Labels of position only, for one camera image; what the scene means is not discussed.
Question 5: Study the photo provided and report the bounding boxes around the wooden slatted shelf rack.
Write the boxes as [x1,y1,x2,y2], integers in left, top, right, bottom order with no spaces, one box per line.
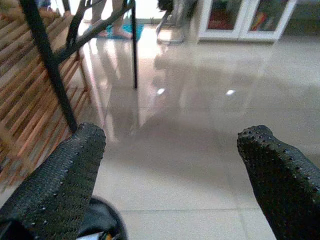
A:
[0,4,92,193]

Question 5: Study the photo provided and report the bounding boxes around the black round rubbish bin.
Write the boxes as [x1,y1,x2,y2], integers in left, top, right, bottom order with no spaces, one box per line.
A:
[76,196,129,240]

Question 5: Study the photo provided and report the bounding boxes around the grey metal stand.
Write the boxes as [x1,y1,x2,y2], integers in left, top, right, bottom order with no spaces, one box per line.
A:
[155,0,187,45]

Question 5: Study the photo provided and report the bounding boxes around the person's legs with sandals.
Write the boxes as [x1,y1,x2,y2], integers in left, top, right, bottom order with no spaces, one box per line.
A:
[84,0,133,38]

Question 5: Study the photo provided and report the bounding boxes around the black metal table frame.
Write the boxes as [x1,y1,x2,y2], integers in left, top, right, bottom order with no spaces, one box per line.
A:
[18,0,139,133]

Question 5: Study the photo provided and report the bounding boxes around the white glass door cabinet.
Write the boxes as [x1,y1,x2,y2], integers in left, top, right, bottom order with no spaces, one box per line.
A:
[197,0,298,44]

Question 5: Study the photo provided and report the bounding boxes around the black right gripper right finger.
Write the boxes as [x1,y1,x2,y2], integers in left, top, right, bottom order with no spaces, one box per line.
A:
[236,125,320,240]

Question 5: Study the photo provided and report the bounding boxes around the turquoise floor mat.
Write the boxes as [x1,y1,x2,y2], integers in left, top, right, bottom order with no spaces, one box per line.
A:
[96,22,145,40]

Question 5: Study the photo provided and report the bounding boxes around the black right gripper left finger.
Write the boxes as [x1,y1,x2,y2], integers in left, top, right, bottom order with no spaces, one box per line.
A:
[0,122,107,240]

